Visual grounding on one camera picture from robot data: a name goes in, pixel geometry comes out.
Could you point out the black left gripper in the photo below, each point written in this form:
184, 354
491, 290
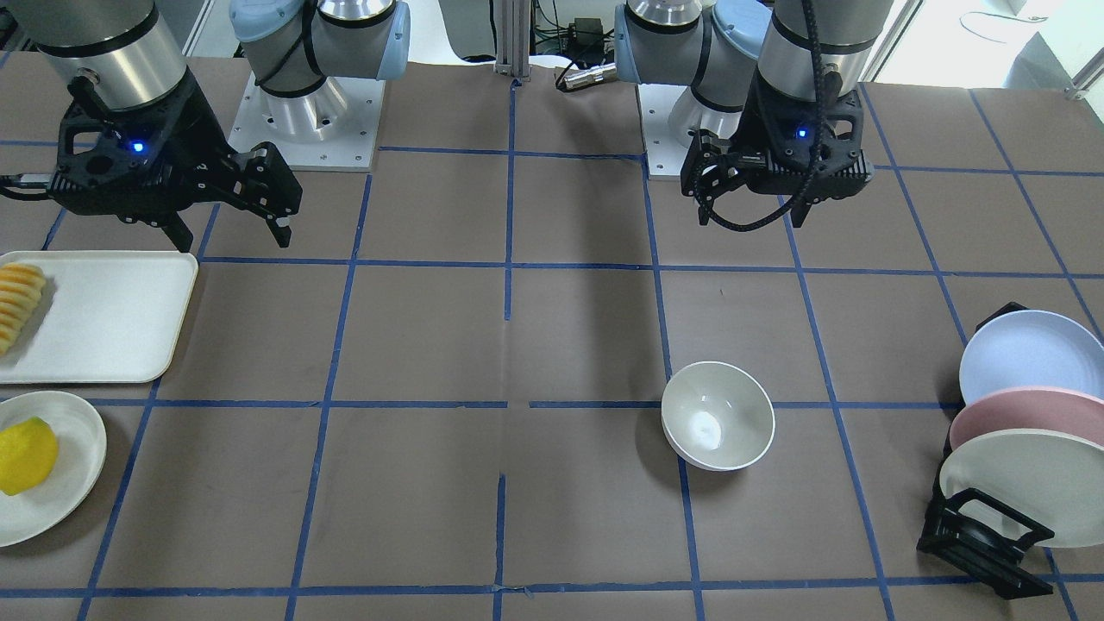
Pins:
764, 129

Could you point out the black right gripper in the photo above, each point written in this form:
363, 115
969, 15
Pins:
195, 129

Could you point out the white bowl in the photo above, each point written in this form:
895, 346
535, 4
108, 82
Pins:
717, 417

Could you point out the yellow lemon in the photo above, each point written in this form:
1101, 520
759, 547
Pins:
29, 451

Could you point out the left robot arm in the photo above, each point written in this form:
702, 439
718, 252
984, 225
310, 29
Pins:
717, 50

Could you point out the white rectangular tray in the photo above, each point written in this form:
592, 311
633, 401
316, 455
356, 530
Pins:
106, 317

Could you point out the silver cylindrical connector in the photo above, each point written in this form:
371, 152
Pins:
573, 78

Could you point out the white round plate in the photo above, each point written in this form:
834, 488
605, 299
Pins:
82, 439

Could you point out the light blue plate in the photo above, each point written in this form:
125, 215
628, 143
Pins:
1031, 348

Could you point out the pink plate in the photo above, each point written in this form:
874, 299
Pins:
1048, 408

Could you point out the black dish rack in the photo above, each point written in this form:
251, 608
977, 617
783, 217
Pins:
979, 550

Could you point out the cream plate in rack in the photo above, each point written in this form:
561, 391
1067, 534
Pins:
1055, 479

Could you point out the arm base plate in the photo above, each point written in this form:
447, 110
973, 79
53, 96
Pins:
332, 129
667, 121

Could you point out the aluminium frame post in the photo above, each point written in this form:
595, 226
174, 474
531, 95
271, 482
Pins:
511, 36

